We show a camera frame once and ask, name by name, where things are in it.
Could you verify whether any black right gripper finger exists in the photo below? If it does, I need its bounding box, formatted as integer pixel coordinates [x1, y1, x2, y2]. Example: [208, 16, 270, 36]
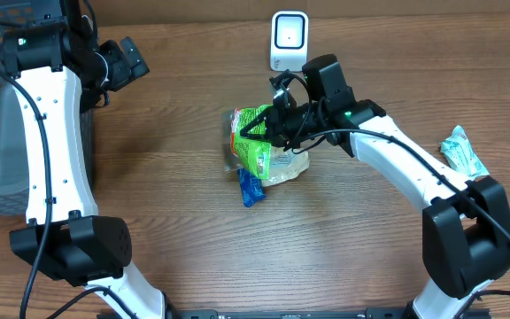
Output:
[239, 105, 270, 136]
[240, 131, 273, 145]

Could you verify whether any green clear snack packet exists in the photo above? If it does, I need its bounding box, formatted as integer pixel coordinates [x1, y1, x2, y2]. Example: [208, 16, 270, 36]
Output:
[222, 108, 272, 180]

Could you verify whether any beige plastic bag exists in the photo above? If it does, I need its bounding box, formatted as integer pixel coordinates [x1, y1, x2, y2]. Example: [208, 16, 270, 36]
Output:
[261, 147, 310, 187]

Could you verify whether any blue cookie packet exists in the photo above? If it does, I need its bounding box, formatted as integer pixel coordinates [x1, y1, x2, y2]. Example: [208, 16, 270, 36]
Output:
[236, 168, 266, 207]

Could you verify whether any mint green snack packet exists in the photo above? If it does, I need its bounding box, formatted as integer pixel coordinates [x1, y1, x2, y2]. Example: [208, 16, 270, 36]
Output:
[440, 125, 490, 180]

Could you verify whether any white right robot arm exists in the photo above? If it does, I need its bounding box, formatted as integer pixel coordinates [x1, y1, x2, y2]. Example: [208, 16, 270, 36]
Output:
[230, 54, 510, 318]

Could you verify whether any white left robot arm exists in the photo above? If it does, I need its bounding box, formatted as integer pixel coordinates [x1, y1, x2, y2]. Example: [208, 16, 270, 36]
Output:
[0, 1, 169, 318]

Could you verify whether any white barcode scanner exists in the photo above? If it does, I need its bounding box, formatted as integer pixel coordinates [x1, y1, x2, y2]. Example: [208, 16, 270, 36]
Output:
[269, 11, 309, 72]

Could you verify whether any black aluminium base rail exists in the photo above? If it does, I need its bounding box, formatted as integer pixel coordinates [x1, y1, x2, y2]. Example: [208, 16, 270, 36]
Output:
[166, 306, 491, 319]

